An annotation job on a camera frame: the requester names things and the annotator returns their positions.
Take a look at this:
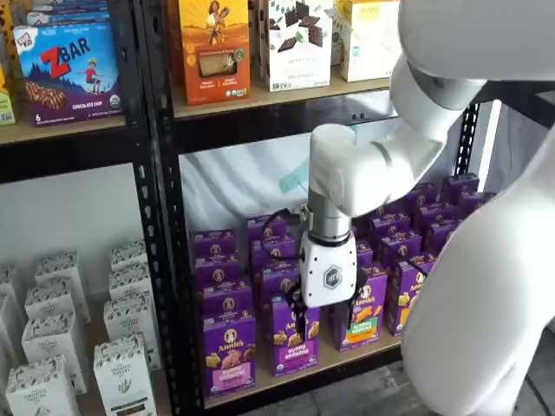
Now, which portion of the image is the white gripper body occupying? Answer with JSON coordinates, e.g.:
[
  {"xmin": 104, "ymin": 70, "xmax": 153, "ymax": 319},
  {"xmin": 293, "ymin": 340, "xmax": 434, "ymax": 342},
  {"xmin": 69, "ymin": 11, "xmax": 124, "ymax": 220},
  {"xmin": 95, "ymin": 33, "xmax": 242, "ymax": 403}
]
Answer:
[{"xmin": 299, "ymin": 232, "xmax": 359, "ymax": 309}]

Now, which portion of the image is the orange snack box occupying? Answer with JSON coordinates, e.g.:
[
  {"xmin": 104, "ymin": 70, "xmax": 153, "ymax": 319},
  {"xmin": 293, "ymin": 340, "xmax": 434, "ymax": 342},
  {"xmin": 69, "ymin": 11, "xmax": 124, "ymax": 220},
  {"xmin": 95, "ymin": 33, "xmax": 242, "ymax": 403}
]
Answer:
[{"xmin": 178, "ymin": 0, "xmax": 251, "ymax": 107}]

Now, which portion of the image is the white sheet teal stripe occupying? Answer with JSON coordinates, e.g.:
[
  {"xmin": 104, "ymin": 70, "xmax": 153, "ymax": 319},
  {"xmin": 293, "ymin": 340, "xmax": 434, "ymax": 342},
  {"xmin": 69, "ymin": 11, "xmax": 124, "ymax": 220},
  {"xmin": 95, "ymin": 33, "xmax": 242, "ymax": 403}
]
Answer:
[{"xmin": 180, "ymin": 99, "xmax": 555, "ymax": 244}]

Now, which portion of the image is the purple Annie's box green patch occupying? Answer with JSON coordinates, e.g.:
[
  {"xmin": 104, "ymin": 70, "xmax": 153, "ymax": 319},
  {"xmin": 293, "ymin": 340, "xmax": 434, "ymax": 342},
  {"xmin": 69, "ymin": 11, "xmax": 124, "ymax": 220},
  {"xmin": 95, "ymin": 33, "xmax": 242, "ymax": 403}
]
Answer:
[
  {"xmin": 354, "ymin": 239, "xmax": 375, "ymax": 270},
  {"xmin": 333, "ymin": 264, "xmax": 389, "ymax": 353}
]

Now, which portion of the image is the black cable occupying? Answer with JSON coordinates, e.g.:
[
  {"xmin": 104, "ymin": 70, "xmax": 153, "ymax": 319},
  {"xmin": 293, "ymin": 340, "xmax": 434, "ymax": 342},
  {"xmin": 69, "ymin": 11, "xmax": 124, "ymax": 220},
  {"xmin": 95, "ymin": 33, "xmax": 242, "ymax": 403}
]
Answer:
[{"xmin": 258, "ymin": 209, "xmax": 310, "ymax": 263}]

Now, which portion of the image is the white organic pantry box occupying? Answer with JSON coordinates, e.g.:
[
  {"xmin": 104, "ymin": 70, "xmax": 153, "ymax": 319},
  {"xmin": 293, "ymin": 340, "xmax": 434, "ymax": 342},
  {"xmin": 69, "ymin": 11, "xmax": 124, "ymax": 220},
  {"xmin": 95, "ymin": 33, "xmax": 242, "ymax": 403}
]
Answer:
[
  {"xmin": 108, "ymin": 263, "xmax": 153, "ymax": 304},
  {"xmin": 24, "ymin": 279, "xmax": 91, "ymax": 324},
  {"xmin": 102, "ymin": 296, "xmax": 161, "ymax": 369},
  {"xmin": 34, "ymin": 250, "xmax": 90, "ymax": 289},
  {"xmin": 108, "ymin": 240, "xmax": 148, "ymax": 270},
  {"xmin": 4, "ymin": 354, "xmax": 82, "ymax": 416},
  {"xmin": 94, "ymin": 333, "xmax": 157, "ymax": 416},
  {"xmin": 0, "ymin": 294, "xmax": 27, "ymax": 369},
  {"xmin": 21, "ymin": 311, "xmax": 88, "ymax": 393},
  {"xmin": 0, "ymin": 263, "xmax": 23, "ymax": 304}
]

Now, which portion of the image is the green yellow snack box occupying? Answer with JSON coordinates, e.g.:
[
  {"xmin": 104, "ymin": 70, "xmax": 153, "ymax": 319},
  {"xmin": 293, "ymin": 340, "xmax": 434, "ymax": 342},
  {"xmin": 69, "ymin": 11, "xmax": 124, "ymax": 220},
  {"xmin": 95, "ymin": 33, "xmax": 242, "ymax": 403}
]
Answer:
[{"xmin": 0, "ymin": 64, "xmax": 17, "ymax": 127}]

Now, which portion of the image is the white mint chocolate box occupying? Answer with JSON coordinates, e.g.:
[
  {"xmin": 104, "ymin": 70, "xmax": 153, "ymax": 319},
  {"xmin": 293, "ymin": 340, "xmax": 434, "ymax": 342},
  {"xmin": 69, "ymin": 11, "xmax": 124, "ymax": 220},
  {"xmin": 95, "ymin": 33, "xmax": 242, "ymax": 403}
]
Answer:
[{"xmin": 264, "ymin": 0, "xmax": 333, "ymax": 93}]

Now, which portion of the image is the purple Annie's box violet patch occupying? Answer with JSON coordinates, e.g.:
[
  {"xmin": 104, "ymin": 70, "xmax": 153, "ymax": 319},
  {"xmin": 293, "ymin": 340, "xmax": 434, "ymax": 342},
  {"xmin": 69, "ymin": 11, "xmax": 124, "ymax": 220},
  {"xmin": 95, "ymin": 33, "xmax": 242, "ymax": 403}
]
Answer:
[
  {"xmin": 245, "ymin": 211, "xmax": 304, "ymax": 242},
  {"xmin": 259, "ymin": 262, "xmax": 304, "ymax": 304},
  {"xmin": 271, "ymin": 294, "xmax": 322, "ymax": 378},
  {"xmin": 250, "ymin": 232, "xmax": 303, "ymax": 270}
]

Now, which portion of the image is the yellow white snack box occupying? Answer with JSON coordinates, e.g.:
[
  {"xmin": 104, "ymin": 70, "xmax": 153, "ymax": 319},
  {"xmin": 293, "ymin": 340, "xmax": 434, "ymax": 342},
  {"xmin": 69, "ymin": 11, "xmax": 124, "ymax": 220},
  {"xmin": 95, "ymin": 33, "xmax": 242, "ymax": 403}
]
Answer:
[{"xmin": 331, "ymin": 0, "xmax": 350, "ymax": 66}]

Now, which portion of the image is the black metal shelf rack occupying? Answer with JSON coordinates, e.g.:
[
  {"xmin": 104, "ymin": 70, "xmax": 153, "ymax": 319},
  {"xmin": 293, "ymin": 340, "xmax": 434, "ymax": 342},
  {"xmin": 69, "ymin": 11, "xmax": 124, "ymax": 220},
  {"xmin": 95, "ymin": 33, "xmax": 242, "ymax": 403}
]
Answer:
[
  {"xmin": 0, "ymin": 0, "xmax": 174, "ymax": 416},
  {"xmin": 138, "ymin": 0, "xmax": 555, "ymax": 416}
]

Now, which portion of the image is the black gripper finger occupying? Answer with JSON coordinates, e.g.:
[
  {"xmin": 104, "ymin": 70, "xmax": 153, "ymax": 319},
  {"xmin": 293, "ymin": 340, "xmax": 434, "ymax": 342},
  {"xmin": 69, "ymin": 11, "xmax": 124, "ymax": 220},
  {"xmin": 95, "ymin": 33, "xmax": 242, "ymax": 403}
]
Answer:
[
  {"xmin": 284, "ymin": 280, "xmax": 310, "ymax": 346},
  {"xmin": 343, "ymin": 296, "xmax": 362, "ymax": 331}
]

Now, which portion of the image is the yellow spotted snack box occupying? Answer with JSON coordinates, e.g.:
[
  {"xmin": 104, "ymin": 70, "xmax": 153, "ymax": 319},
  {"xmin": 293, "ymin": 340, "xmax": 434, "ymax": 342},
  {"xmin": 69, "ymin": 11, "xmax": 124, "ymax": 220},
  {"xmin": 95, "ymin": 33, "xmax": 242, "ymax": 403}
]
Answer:
[{"xmin": 0, "ymin": 0, "xmax": 21, "ymax": 66}]

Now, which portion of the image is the purple Annie's box pink patch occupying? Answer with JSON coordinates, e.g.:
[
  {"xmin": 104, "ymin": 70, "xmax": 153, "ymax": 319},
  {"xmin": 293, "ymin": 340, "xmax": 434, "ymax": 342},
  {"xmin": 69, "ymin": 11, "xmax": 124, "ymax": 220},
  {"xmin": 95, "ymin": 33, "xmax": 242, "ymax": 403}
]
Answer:
[
  {"xmin": 193, "ymin": 229, "xmax": 238, "ymax": 263},
  {"xmin": 193, "ymin": 257, "xmax": 243, "ymax": 292},
  {"xmin": 202, "ymin": 315, "xmax": 258, "ymax": 399},
  {"xmin": 202, "ymin": 283, "xmax": 253, "ymax": 324}
]

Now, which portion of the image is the purple Annie's snack box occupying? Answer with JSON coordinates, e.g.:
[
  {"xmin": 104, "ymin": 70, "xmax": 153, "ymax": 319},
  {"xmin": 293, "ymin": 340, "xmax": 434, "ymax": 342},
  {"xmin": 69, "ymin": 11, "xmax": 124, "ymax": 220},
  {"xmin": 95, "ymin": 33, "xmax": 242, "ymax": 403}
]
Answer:
[
  {"xmin": 406, "ymin": 182, "xmax": 440, "ymax": 208},
  {"xmin": 387, "ymin": 258, "xmax": 429, "ymax": 338},
  {"xmin": 441, "ymin": 172, "xmax": 481, "ymax": 196},
  {"xmin": 355, "ymin": 205, "xmax": 399, "ymax": 219},
  {"xmin": 458, "ymin": 191, "xmax": 496, "ymax": 212},
  {"xmin": 369, "ymin": 211, "xmax": 412, "ymax": 238},
  {"xmin": 426, "ymin": 218, "xmax": 461, "ymax": 255},
  {"xmin": 416, "ymin": 201, "xmax": 461, "ymax": 224},
  {"xmin": 380, "ymin": 231, "xmax": 423, "ymax": 263}
]

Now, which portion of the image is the white box yellow top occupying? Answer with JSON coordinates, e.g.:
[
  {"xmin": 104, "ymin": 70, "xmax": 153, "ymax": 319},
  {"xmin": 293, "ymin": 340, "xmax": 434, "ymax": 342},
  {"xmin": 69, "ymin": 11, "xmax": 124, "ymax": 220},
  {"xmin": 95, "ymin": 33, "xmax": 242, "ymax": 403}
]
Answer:
[{"xmin": 339, "ymin": 0, "xmax": 403, "ymax": 83}]

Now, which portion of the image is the blue Zbar chocolate chip box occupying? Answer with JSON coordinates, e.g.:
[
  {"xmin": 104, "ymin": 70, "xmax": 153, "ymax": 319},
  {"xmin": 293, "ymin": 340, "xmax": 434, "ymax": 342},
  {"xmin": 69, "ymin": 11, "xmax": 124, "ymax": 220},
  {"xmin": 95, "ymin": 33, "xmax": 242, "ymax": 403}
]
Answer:
[{"xmin": 12, "ymin": 23, "xmax": 125, "ymax": 127}]

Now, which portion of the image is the blue flat snack box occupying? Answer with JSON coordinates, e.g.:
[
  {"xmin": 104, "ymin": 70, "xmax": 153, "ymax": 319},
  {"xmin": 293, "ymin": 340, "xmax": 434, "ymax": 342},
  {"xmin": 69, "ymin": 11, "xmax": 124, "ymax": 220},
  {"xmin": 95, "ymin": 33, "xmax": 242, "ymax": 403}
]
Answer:
[{"xmin": 25, "ymin": 0, "xmax": 112, "ymax": 27}]

